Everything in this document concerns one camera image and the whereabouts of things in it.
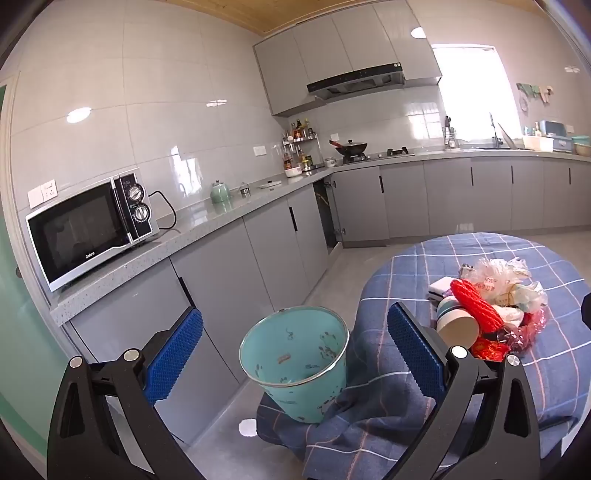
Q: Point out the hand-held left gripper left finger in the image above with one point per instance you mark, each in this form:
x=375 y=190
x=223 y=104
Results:
x=178 y=355

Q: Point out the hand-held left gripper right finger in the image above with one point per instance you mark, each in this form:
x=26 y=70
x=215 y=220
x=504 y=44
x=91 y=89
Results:
x=415 y=355

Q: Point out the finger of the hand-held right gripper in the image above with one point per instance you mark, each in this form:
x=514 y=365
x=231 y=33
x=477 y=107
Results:
x=588 y=309

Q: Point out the white paper cup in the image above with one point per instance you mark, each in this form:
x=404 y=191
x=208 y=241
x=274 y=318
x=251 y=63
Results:
x=457 y=330

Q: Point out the red cellophane bag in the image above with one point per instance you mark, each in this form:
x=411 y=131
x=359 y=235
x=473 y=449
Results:
x=531 y=332

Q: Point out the white sponge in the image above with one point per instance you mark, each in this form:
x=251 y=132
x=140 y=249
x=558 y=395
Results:
x=438 y=288

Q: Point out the red foam net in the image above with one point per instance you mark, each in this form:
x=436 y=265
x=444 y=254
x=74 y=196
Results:
x=475 y=302

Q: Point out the clear plastic bag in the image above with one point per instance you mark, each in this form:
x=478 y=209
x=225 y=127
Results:
x=498 y=272

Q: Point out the teal plastic bin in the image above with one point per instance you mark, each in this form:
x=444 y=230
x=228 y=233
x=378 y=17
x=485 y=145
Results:
x=295 y=397

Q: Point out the crumpled white plastic wrapper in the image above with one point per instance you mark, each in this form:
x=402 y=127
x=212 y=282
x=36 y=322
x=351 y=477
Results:
x=526 y=297

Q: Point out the red printed wrapper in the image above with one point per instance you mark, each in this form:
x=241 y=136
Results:
x=489 y=349

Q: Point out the blue plaid tablecloth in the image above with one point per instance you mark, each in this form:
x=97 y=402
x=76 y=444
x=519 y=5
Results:
x=461 y=244

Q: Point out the black and silver microwave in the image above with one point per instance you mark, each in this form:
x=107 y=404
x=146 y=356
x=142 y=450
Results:
x=78 y=235

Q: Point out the green glass door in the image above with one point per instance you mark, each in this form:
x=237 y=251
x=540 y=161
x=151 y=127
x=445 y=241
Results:
x=21 y=332

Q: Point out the teal bowl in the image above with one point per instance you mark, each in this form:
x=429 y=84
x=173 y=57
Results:
x=581 y=144

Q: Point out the teal kettle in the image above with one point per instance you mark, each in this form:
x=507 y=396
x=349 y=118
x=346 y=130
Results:
x=220 y=194

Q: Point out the white basin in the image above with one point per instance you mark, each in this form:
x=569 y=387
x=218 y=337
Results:
x=538 y=144

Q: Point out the light blue storage box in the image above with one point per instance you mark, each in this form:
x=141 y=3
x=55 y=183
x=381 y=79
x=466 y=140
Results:
x=561 y=134

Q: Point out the leaning chopping board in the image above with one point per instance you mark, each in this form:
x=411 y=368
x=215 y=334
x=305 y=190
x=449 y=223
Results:
x=508 y=137

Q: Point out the white plate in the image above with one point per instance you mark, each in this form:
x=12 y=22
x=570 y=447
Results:
x=269 y=184

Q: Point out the metal faucet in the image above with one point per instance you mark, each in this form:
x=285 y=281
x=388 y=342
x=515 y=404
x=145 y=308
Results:
x=494 y=131

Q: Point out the gas stove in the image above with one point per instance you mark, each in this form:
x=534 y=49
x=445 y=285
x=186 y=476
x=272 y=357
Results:
x=378 y=154

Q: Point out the white bowl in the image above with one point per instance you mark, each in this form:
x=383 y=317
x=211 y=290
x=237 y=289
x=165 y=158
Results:
x=292 y=172

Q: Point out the black wok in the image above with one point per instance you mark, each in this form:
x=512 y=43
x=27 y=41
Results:
x=353 y=148

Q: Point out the metal utensil holder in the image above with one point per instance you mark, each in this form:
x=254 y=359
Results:
x=451 y=136

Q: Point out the metal spice rack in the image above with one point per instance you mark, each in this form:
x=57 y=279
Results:
x=317 y=147

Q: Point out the bright window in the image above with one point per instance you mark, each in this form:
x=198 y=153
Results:
x=466 y=92

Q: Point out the group of condiment bottles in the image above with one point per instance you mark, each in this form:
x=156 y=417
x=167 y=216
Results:
x=302 y=131

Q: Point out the black range hood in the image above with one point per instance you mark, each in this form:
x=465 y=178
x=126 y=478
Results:
x=355 y=81

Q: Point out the grey upper cabinets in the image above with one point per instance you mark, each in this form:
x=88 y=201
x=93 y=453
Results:
x=323 y=41

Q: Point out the white wall outlet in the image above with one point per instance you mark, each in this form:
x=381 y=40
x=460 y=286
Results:
x=42 y=193
x=259 y=151

